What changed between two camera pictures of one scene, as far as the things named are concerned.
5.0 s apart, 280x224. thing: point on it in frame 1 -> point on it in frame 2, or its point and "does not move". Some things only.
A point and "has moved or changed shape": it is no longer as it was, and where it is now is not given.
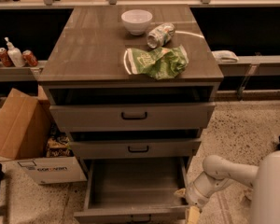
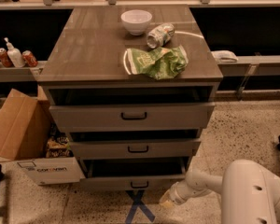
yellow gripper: x=192 y=192 -> x=177 y=196
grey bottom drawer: x=133 y=190 has moved or changed shape
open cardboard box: x=25 y=130 does not move
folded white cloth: x=225 y=56 does not move
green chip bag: x=158 y=63 does not move
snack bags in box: x=59 y=147 does not move
